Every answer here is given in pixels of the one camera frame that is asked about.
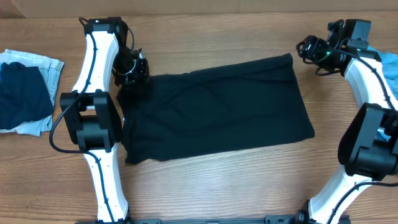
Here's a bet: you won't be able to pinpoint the black t-shirt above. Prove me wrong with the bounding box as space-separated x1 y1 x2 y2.
117 54 315 164

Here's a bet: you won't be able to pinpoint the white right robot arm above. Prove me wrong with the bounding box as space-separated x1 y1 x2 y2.
288 35 397 223

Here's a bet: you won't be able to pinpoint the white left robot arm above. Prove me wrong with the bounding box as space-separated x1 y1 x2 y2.
56 17 150 223

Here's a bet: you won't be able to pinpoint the folded light denim garment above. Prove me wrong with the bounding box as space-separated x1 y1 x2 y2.
1 49 65 136

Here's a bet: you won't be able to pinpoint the blue denim jeans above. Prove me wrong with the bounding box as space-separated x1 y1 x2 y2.
368 45 398 142

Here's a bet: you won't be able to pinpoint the folded navy garment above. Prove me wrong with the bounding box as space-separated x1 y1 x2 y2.
1 62 53 129

